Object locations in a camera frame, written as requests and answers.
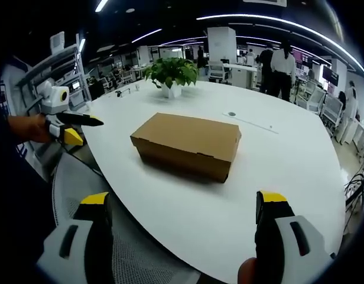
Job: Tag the white mesh office chair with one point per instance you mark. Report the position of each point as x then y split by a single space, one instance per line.
313 99
331 111

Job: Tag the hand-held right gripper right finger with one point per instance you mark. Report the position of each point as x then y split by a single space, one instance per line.
282 236

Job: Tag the green potted plant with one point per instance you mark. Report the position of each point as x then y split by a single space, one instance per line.
171 71

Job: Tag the white square pillar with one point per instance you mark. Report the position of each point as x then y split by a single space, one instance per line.
221 48

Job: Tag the white plant pot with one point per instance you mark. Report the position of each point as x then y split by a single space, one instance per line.
171 90

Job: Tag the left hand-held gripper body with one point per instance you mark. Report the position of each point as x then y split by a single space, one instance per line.
53 102

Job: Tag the small black object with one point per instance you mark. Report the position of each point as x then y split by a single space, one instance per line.
119 93

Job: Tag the brown cardboard shoe box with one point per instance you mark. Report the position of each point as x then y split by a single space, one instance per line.
188 142

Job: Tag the person's left hand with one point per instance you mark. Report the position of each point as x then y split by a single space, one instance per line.
29 128

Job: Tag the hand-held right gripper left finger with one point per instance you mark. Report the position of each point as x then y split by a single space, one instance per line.
90 236

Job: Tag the person's right hand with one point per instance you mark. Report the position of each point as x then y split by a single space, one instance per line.
247 270

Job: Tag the grey mesh office chair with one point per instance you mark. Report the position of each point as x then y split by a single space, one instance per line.
111 230

